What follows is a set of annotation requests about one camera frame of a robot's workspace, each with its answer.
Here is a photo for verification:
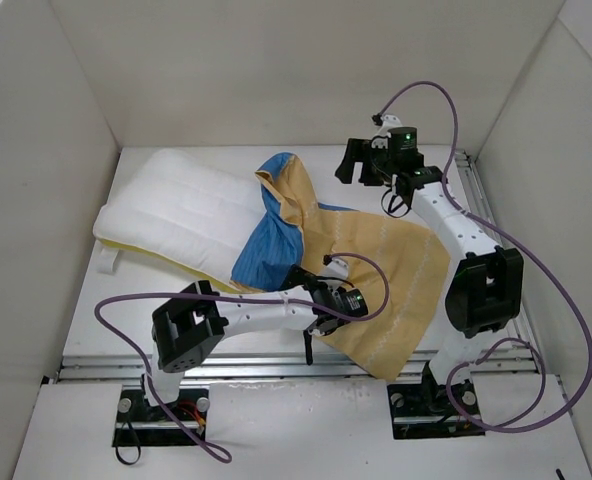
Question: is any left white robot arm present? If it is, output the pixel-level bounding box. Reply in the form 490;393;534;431
139;265;368;420

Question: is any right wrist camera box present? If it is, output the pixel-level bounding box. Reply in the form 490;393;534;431
371;114;402;148

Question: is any aluminium frame rail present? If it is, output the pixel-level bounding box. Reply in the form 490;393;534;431
59;146;537;383

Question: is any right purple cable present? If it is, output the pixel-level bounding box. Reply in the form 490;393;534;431
373;79;592;432

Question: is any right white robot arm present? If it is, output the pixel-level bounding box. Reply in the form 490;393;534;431
326;126;524;412

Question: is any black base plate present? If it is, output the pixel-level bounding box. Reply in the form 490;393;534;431
387;383;485;440
112;387;209;448

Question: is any blue yellow cartoon pillowcase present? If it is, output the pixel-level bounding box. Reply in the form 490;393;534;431
231;153;450;381

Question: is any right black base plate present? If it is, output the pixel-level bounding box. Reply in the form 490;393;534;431
387;383;485;440

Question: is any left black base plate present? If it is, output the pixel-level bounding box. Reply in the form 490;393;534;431
112;387;209;448

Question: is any white pillow yellow trim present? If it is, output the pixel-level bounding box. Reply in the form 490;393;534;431
93;149;265;292

